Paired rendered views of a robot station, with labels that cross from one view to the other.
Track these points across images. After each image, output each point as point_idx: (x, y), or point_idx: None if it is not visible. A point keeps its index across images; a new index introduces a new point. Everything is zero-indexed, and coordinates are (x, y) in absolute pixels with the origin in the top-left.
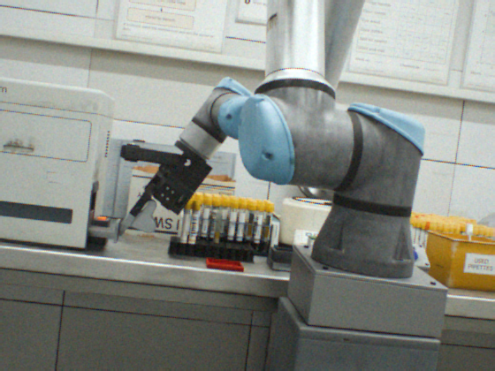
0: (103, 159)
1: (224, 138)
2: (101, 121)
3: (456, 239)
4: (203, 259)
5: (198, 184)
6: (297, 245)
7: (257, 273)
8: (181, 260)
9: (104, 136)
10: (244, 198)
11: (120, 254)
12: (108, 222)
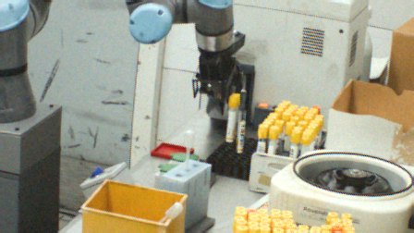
0: (293, 53)
1: (200, 30)
2: (233, 9)
3: (104, 180)
4: (209, 154)
5: (200, 72)
6: (57, 104)
7: (146, 159)
8: (196, 144)
9: (278, 29)
10: (298, 122)
11: (204, 127)
12: (258, 108)
